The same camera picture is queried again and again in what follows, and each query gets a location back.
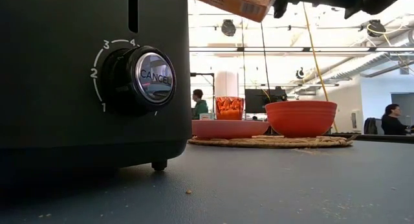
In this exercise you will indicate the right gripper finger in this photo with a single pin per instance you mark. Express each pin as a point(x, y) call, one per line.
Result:
point(281, 4)

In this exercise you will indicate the orange Cheerios Protein cereal box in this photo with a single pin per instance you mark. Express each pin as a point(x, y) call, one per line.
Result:
point(236, 2)

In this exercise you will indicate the long ceiling light strip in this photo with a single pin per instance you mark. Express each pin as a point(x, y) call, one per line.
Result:
point(291, 49)

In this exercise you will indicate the white pillar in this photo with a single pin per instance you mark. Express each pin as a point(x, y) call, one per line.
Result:
point(226, 83)

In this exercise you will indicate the black monitor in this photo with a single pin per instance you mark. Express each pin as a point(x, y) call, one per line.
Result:
point(258, 101)

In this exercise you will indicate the red bowl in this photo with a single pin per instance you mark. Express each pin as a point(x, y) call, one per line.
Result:
point(300, 118)

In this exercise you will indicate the red glass candle cup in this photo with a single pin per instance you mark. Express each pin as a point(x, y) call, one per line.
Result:
point(229, 109)

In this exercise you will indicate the person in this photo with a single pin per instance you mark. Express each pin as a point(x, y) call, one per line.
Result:
point(393, 122)
point(200, 107)

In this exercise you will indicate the dark office chair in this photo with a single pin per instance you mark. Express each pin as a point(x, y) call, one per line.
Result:
point(372, 126)

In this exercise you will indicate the pink plate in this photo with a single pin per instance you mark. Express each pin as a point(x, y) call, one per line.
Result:
point(226, 129)

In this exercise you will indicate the round woven placemat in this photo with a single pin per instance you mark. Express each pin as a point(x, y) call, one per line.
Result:
point(275, 142)

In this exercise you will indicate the cereal crumb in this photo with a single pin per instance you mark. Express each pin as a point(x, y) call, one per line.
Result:
point(188, 191)

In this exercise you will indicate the black and silver toaster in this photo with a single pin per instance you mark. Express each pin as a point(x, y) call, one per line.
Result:
point(64, 136)

